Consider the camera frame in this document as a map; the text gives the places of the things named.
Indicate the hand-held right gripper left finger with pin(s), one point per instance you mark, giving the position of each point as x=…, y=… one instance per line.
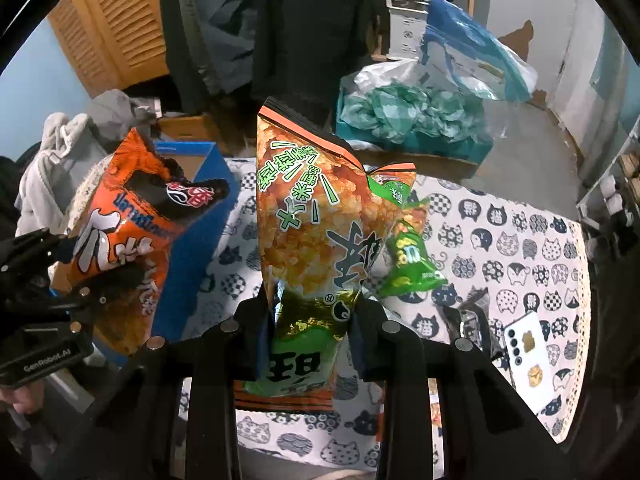
x=262, y=340

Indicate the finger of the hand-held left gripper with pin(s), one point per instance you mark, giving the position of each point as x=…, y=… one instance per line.
x=105, y=285
x=35, y=247

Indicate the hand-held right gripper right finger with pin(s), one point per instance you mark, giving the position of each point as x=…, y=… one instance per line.
x=357, y=347

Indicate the orange chip bag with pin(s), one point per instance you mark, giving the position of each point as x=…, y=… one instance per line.
x=125, y=240

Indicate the blue cardboard box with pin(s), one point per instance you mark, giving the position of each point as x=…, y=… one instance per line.
x=200, y=260

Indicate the green pea snack bag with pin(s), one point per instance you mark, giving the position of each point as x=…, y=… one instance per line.
x=410, y=260

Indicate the black white snack packet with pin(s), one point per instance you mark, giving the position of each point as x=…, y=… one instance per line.
x=475, y=316

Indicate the orange green rice cracker bag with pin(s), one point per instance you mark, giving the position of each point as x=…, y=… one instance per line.
x=300, y=220

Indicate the person's left hand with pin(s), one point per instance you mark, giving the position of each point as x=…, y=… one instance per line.
x=22, y=400

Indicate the white fleece robe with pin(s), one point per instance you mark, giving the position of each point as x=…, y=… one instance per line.
x=55, y=170

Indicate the grey hoodie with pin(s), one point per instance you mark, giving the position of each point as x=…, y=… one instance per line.
x=112, y=110

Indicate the white phone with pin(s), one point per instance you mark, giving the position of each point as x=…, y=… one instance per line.
x=525, y=360

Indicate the cat print tablecloth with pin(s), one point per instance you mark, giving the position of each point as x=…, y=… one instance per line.
x=500, y=240

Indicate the wooden drawer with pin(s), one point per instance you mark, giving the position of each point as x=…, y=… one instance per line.
x=190, y=127

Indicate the teal storage box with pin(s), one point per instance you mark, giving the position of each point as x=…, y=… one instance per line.
x=450, y=147

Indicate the dark green jacket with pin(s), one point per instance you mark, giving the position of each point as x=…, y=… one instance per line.
x=185, y=60

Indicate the wooden louvered cabinet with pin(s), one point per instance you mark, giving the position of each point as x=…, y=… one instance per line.
x=115, y=20

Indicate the teal checked cloth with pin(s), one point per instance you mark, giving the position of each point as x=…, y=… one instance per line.
x=410, y=110

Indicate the white plastic bag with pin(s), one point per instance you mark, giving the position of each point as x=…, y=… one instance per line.
x=380, y=72

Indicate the grey blue jacket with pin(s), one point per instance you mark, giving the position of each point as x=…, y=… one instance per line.
x=225, y=25

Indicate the black coat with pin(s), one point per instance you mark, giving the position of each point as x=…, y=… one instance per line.
x=310, y=35

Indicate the shoe rack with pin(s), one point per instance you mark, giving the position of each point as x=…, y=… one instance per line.
x=615, y=175

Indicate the blue plastic bag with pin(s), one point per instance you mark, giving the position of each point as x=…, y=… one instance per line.
x=465, y=45

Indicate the white storage crate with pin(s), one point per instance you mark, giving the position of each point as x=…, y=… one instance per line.
x=405, y=30

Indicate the white door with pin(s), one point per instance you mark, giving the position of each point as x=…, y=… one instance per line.
x=575, y=50

